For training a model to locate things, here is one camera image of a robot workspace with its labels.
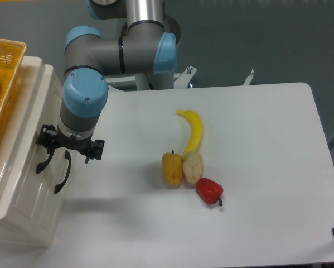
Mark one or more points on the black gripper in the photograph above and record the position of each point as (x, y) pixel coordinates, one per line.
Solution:
(50, 139)

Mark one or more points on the black top drawer handle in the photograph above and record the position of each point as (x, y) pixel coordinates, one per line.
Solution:
(43, 165)

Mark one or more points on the black drawer handle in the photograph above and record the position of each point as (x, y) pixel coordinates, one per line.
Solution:
(58, 187)
(43, 165)

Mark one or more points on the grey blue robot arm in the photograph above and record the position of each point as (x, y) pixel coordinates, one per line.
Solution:
(89, 58)

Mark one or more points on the white drawer cabinet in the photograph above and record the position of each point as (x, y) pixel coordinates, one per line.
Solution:
(25, 89)

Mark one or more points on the yellow toy bell pepper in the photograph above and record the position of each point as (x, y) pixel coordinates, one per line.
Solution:
(172, 168)

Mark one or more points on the yellow woven basket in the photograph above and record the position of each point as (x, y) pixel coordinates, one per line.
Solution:
(11, 56)

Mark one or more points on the yellow toy banana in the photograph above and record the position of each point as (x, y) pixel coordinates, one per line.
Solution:
(197, 130)

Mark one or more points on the cream toy garlic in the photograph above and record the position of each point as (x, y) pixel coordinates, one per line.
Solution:
(193, 167)

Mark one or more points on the red toy bell pepper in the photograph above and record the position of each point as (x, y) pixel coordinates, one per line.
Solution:
(209, 191)

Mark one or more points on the black bottom drawer handle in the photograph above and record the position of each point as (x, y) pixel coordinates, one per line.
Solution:
(58, 187)

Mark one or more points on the white right clamp bracket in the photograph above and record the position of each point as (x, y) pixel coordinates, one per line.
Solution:
(249, 78)

